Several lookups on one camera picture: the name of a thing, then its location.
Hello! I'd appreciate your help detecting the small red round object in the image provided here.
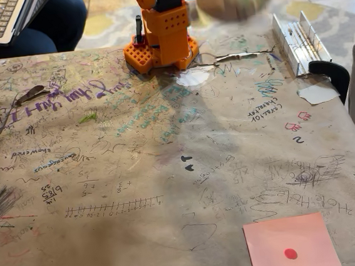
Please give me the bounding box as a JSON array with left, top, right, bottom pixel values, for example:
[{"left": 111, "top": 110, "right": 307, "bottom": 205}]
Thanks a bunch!
[{"left": 283, "top": 247, "right": 299, "bottom": 261}]

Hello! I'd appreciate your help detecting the grey yellow patterned rug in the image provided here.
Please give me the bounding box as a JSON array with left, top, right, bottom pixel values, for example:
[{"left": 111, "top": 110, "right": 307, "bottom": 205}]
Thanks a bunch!
[{"left": 73, "top": 0, "right": 355, "bottom": 96}]

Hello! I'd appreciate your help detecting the person in dark clothing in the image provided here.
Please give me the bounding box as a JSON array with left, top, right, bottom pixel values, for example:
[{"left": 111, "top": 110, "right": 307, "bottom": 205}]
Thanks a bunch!
[{"left": 0, "top": 0, "right": 91, "bottom": 59}]

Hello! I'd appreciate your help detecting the curled brown paper strip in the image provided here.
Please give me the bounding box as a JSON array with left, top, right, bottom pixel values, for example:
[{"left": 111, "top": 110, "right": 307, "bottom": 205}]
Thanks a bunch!
[{"left": 14, "top": 84, "right": 48, "bottom": 106}]

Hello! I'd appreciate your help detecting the pink paper sheet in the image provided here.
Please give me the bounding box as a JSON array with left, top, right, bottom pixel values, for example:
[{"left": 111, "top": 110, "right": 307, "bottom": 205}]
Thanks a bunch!
[{"left": 242, "top": 210, "right": 344, "bottom": 266}]

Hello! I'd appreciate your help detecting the scribbled brown paper table cover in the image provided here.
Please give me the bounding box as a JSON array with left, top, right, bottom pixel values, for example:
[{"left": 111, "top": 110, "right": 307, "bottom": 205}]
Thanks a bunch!
[{"left": 0, "top": 23, "right": 355, "bottom": 266}]

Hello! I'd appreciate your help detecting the black table clamp post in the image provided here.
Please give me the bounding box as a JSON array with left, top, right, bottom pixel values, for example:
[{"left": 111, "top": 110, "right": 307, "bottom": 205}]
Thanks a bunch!
[{"left": 130, "top": 14, "right": 148, "bottom": 47}]

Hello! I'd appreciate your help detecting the aluminium channel rail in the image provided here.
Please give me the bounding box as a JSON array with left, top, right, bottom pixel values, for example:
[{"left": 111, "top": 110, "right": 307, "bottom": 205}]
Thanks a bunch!
[{"left": 270, "top": 8, "right": 334, "bottom": 79}]

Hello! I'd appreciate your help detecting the black curved clamp bracket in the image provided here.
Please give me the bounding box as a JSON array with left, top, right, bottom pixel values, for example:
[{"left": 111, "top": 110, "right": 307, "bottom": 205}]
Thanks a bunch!
[{"left": 307, "top": 58, "right": 353, "bottom": 109}]

